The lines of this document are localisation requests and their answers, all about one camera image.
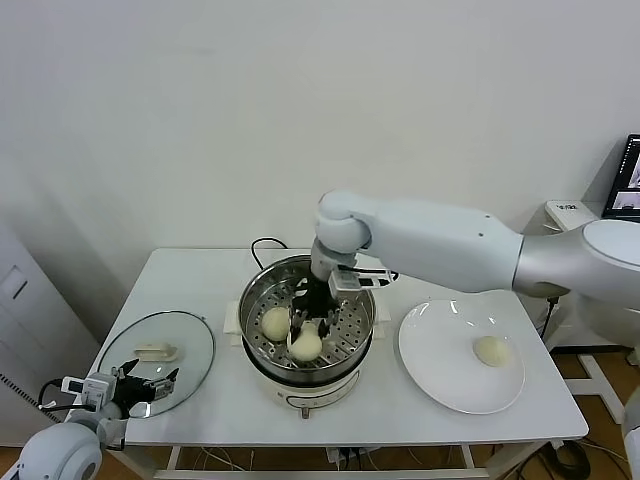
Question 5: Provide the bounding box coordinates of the white table frame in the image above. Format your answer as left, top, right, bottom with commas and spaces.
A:
99, 442, 566, 480

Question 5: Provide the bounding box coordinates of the black power adapter with cable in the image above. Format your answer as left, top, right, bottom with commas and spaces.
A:
542, 297, 560, 346

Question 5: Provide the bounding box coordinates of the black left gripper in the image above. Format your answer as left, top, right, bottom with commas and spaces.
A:
112, 357, 180, 419

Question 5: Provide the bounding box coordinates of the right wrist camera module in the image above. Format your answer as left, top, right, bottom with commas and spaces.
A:
327, 268, 394, 296

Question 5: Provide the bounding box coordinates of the white steamed baozi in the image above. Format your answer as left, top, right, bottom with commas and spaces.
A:
261, 307, 292, 342
472, 335, 512, 369
289, 322, 322, 364

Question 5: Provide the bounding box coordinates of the white round plate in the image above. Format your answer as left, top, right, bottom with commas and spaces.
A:
398, 298, 527, 415

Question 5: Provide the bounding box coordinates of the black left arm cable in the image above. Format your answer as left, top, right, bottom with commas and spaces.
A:
37, 379, 69, 412

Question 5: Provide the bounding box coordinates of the stainless steel steamer basket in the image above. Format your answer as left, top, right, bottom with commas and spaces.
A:
222, 255, 391, 374

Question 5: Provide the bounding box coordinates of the white cabinet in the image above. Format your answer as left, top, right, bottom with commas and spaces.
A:
0, 219, 104, 446

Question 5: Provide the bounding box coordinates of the white power strip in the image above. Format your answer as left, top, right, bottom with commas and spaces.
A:
327, 447, 374, 471

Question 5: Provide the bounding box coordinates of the black floor cable coil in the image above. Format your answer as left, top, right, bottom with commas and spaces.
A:
544, 442, 591, 475

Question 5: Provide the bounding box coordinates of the cream electric cooker base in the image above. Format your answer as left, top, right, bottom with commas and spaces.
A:
228, 324, 389, 420

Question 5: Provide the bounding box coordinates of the black laptop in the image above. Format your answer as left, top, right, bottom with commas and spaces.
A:
602, 132, 640, 219

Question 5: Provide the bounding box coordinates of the glass lid with cream handle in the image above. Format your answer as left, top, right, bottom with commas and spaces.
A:
97, 309, 216, 416

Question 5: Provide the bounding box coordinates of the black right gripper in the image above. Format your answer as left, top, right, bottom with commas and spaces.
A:
288, 272, 342, 354

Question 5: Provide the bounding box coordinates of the black cooker power cable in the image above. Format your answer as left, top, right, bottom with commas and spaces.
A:
249, 238, 289, 271

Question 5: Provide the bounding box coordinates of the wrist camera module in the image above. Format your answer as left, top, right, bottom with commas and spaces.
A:
59, 372, 119, 414
327, 268, 394, 296

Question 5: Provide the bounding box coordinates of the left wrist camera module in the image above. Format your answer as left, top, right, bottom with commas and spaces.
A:
59, 372, 119, 414

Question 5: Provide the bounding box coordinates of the white side desk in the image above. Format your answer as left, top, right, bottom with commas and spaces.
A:
502, 199, 640, 426

